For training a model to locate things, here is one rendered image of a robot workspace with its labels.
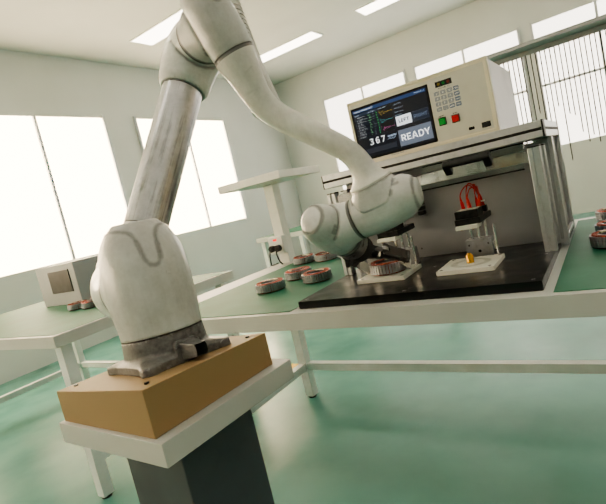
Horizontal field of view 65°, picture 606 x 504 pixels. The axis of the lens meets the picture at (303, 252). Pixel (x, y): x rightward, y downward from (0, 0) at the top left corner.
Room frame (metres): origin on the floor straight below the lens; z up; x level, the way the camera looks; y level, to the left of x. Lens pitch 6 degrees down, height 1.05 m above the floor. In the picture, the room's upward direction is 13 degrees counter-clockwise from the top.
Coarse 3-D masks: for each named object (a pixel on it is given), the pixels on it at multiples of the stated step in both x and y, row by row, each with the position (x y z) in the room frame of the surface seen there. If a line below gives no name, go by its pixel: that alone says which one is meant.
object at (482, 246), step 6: (468, 240) 1.39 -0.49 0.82; (474, 240) 1.38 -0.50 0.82; (480, 240) 1.37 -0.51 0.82; (486, 240) 1.36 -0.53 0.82; (492, 240) 1.36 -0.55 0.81; (468, 246) 1.39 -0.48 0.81; (474, 246) 1.38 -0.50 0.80; (480, 246) 1.37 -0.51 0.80; (486, 246) 1.36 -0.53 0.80; (492, 246) 1.35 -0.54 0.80; (468, 252) 1.39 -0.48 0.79; (474, 252) 1.38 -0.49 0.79; (480, 252) 1.37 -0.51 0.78; (486, 252) 1.36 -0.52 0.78; (492, 252) 1.35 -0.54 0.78
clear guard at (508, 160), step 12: (516, 144) 1.09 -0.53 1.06; (492, 156) 1.11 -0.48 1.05; (504, 156) 1.09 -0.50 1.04; (516, 156) 1.07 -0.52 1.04; (432, 168) 1.19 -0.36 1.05; (456, 168) 1.15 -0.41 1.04; (468, 168) 1.13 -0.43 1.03; (480, 168) 1.10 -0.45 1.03; (492, 168) 1.08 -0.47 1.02; (504, 168) 1.07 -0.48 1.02; (516, 168) 1.05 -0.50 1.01; (432, 180) 1.17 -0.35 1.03; (444, 180) 1.14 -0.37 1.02; (456, 180) 1.12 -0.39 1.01; (468, 180) 1.10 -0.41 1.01
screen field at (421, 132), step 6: (414, 126) 1.45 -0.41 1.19; (420, 126) 1.44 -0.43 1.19; (426, 126) 1.43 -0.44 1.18; (402, 132) 1.47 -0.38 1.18; (408, 132) 1.46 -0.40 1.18; (414, 132) 1.45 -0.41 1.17; (420, 132) 1.44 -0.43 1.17; (426, 132) 1.43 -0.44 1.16; (432, 132) 1.42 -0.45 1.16; (402, 138) 1.47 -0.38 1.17; (408, 138) 1.46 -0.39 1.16; (414, 138) 1.45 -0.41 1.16; (420, 138) 1.44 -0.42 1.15; (426, 138) 1.43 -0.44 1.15; (402, 144) 1.48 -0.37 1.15; (408, 144) 1.47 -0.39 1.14
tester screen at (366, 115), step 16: (400, 96) 1.46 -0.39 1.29; (416, 96) 1.44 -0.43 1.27; (352, 112) 1.56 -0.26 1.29; (368, 112) 1.53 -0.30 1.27; (384, 112) 1.50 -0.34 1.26; (400, 112) 1.47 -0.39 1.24; (368, 128) 1.53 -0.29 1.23; (384, 128) 1.50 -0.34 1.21; (400, 128) 1.47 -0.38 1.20; (432, 128) 1.42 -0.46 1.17; (368, 144) 1.54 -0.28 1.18; (384, 144) 1.51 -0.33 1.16; (400, 144) 1.48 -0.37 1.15
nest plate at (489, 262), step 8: (480, 256) 1.32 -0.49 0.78; (488, 256) 1.30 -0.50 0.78; (496, 256) 1.27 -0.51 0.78; (504, 256) 1.29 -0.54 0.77; (448, 264) 1.32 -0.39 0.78; (456, 264) 1.29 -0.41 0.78; (464, 264) 1.27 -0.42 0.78; (472, 264) 1.24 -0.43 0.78; (480, 264) 1.22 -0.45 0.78; (488, 264) 1.20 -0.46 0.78; (496, 264) 1.19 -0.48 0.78; (440, 272) 1.25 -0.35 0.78; (448, 272) 1.24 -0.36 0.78; (456, 272) 1.22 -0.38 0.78; (464, 272) 1.21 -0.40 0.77; (472, 272) 1.20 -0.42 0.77
